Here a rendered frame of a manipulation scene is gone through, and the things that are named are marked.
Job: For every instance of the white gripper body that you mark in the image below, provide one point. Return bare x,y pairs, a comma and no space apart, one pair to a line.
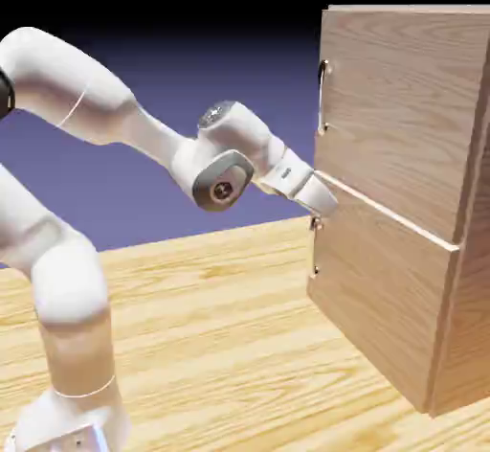
318,196

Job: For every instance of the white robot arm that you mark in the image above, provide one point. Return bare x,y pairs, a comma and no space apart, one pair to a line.
95,107

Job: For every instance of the tall light wood door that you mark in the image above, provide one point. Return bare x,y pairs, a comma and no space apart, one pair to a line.
398,122

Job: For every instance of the short light wood door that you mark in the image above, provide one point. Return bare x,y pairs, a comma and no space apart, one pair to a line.
383,298

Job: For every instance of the light wood cabinet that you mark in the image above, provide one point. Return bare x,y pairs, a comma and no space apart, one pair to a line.
463,306

